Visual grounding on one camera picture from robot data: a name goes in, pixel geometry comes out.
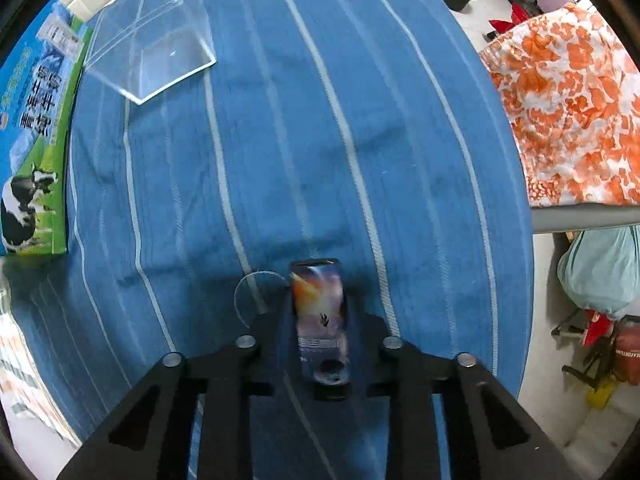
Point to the teal cloth bundle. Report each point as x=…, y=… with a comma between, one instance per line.
x=600, y=275

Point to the small printed can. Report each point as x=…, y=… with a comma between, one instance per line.
x=320, y=310

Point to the blue printed cardboard box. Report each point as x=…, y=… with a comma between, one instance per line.
x=35, y=135

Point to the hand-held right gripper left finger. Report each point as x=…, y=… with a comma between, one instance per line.
x=270, y=340

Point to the plaid cloth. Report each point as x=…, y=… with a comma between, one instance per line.
x=15, y=370

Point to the red plastic item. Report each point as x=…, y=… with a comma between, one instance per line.
x=597, y=327

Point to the yellow object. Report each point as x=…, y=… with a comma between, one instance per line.
x=602, y=395

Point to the clear acrylic box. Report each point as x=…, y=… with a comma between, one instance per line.
x=150, y=60

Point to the red cloth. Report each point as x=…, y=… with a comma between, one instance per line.
x=515, y=15

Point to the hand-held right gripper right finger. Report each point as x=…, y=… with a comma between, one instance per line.
x=370, y=345

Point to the blue striped cloth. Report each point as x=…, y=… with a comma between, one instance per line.
x=400, y=185

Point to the orange floral cloth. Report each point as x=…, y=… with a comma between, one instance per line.
x=575, y=110

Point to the black metal stand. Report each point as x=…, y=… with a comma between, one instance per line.
x=580, y=372

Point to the clear round disc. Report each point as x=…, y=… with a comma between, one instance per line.
x=260, y=295

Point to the red bag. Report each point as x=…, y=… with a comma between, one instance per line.
x=627, y=355

